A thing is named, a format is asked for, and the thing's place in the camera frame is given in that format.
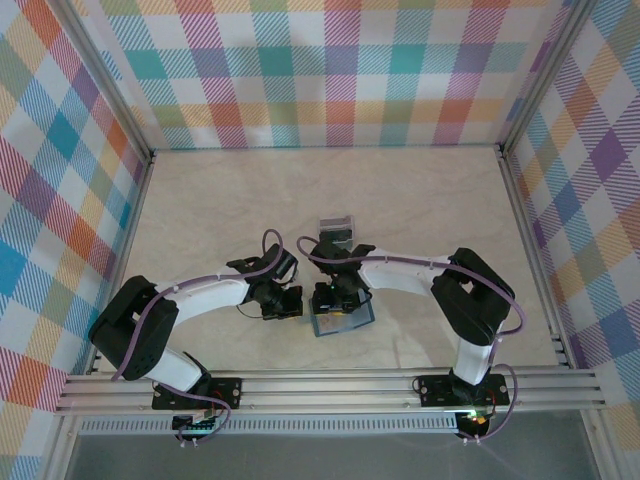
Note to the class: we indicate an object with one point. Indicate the teal card holder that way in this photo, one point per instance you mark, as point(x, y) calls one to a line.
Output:
point(352, 325)

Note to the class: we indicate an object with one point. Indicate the light grey credit card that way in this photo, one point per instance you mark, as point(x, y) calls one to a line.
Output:
point(335, 221)

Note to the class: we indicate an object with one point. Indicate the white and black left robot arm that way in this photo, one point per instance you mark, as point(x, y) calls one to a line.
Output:
point(210, 295)

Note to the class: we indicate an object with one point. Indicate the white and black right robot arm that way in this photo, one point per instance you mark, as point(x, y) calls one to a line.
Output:
point(400, 277)

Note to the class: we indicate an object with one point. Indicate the pale pink printed card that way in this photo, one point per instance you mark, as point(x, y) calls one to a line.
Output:
point(326, 322)

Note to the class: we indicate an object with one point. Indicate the clear plastic tray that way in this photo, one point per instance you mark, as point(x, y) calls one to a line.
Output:
point(354, 230)

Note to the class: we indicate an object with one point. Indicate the black controller board green lights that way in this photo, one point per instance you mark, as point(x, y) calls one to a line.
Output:
point(197, 425)

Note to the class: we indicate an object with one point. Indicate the orange controller board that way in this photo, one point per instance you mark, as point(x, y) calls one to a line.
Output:
point(477, 422)

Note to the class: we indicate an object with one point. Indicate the aluminium mounting rail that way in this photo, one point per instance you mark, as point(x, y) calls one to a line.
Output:
point(325, 390)

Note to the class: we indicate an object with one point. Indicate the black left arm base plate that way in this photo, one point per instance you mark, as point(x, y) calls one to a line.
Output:
point(230, 390)

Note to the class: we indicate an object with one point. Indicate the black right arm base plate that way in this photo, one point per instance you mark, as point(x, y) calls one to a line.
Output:
point(435, 390)

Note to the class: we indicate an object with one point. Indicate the aluminium side rail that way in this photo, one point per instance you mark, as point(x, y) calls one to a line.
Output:
point(131, 225)
point(522, 225)

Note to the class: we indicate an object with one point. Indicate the aluminium frame leg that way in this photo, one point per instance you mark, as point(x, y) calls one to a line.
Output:
point(597, 450)
point(60, 450)

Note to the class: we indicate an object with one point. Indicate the aluminium frame post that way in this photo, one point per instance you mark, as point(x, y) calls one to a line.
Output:
point(108, 75)
point(545, 75)

